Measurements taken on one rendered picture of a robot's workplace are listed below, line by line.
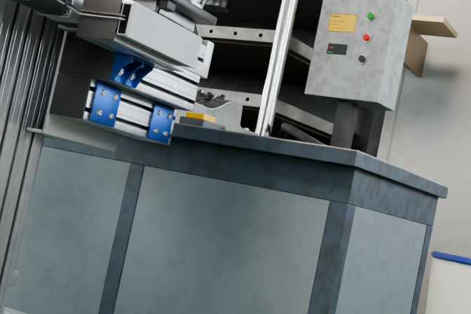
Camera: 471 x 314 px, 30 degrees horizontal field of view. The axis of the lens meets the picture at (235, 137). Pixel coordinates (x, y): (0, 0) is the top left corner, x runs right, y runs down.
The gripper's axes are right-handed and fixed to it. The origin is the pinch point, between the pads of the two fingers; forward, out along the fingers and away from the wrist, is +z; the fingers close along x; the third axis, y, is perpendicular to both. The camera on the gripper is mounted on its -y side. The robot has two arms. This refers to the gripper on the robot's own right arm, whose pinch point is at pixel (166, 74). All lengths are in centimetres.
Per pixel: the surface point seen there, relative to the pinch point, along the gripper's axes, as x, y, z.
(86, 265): -2, -2, 60
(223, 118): 7.3, -24.7, 3.5
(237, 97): -26, -76, -14
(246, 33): -31, -73, -38
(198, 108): 7.4, -11.0, 5.2
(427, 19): -40, -242, -118
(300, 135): 19, -53, -3
